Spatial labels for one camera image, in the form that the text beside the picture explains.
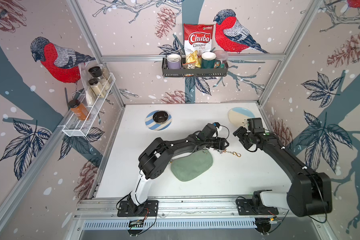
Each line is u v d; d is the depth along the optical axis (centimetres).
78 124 81
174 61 80
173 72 87
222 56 83
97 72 79
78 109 66
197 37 78
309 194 40
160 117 107
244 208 73
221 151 92
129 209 63
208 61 80
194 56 83
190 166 87
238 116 112
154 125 107
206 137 72
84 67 81
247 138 73
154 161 51
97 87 76
